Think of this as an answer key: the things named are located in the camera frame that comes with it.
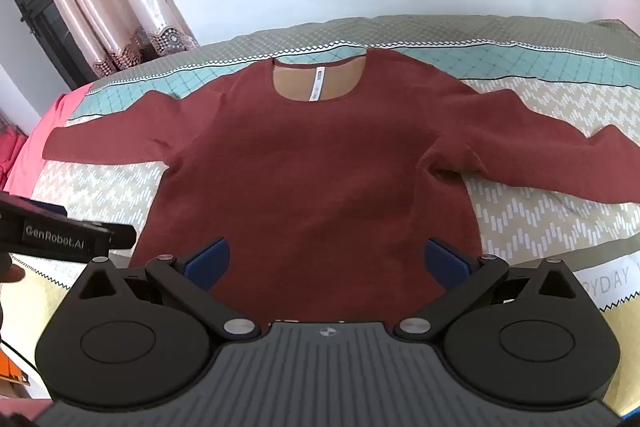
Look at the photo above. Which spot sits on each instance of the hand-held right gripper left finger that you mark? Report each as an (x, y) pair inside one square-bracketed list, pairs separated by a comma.
[(209, 264)]

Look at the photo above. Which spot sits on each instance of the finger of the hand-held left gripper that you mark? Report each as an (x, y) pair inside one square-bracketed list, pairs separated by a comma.
[(124, 237)]

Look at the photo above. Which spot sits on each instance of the orange box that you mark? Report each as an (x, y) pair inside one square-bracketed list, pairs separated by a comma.
[(10, 369)]

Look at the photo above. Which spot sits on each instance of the dark window frame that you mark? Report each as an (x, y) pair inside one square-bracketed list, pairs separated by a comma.
[(45, 32)]

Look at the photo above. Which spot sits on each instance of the patterned bed sheet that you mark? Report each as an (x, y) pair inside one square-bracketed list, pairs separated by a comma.
[(525, 72)]

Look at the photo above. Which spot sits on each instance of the red cloth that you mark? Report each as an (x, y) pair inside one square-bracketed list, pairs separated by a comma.
[(10, 152)]

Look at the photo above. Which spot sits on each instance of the pink cloth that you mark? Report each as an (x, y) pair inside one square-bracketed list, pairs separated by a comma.
[(45, 132)]

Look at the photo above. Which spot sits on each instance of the person's left hand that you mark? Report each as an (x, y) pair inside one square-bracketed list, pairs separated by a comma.
[(12, 274)]

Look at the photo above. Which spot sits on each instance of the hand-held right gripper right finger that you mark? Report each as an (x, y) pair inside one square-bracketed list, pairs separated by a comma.
[(442, 264)]

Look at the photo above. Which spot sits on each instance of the maroon long-sleeved sweater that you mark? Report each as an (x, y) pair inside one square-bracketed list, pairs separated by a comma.
[(310, 157)]

